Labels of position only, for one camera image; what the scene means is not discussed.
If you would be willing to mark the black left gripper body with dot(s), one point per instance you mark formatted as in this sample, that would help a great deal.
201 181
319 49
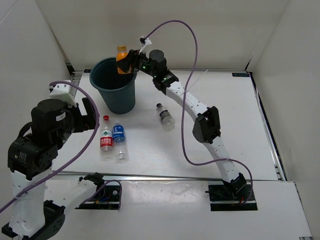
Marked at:
78 122

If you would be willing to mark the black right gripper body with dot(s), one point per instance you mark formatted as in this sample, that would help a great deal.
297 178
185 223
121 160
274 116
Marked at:
141 63

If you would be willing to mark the orange juice bottle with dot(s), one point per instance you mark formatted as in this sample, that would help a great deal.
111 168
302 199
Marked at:
122 63

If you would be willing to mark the red label water bottle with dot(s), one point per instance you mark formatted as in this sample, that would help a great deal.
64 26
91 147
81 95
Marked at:
106 139

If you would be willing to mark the blue label water bottle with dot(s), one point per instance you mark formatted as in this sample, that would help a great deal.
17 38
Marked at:
119 141

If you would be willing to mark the small black cap bottle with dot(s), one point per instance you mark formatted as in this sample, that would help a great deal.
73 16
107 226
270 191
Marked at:
166 119

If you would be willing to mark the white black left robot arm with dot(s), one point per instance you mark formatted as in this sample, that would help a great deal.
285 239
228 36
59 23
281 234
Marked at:
30 159

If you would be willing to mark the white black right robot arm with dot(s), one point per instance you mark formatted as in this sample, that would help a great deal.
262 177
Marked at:
206 129

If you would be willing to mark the dark teal plastic bin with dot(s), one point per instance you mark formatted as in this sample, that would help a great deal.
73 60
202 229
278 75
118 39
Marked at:
117 90

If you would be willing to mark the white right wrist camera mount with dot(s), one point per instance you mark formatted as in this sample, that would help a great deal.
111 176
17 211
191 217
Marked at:
145 41

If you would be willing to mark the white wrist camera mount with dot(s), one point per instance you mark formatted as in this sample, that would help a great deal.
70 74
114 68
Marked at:
145 41
63 92

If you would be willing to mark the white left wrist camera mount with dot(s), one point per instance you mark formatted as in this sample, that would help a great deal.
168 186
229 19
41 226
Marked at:
63 92

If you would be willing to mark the left robot arm base mount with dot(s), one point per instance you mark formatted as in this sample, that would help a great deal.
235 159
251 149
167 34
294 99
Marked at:
107 198

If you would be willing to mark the right robot arm base mount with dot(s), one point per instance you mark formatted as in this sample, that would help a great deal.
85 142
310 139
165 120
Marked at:
223 200

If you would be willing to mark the aluminium table frame rail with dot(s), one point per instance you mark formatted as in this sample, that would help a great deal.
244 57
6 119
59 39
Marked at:
278 165

